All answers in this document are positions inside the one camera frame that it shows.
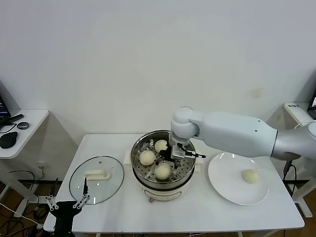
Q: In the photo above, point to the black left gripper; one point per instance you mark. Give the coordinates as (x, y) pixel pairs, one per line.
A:
(63, 214)

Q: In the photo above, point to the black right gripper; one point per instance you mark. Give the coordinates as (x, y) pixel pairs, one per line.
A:
(166, 155)

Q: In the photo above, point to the white steamed baozi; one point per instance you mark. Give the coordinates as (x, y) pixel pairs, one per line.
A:
(250, 176)
(146, 158)
(160, 145)
(163, 173)

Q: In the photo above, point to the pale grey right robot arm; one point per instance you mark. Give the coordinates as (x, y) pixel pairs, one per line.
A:
(234, 133)

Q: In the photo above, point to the perforated stainless steel steamer basket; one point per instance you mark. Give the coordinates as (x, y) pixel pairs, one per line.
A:
(184, 170)

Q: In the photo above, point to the white electric cooker base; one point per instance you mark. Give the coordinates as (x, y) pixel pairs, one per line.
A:
(163, 195)

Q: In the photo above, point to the white floor power strip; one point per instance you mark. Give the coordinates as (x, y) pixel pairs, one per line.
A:
(39, 226)

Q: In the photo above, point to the white round plate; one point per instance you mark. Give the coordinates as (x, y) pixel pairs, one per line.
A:
(222, 182)

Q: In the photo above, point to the white side desk with mouse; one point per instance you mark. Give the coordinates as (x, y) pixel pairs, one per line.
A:
(32, 128)

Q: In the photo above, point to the black computer mouse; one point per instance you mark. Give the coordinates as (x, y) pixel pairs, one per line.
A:
(8, 140)

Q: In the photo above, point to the round grey disc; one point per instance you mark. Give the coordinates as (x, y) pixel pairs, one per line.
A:
(23, 125)

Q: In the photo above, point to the black remote bar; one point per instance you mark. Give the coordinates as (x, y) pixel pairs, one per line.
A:
(16, 118)

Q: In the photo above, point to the laptop with purple screen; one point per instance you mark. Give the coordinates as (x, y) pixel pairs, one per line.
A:
(3, 108)

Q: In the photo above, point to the white side desk with label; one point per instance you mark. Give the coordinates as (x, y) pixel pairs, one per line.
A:
(296, 114)

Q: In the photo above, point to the small printed desk label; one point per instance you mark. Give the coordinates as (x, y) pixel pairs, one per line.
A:
(293, 106)

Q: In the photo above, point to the dark laptop with lit screen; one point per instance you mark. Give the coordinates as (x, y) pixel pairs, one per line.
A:
(313, 102)

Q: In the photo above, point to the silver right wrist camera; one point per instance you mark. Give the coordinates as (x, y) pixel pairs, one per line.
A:
(178, 151)

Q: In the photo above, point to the white wall socket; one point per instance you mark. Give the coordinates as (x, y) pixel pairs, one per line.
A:
(41, 166)

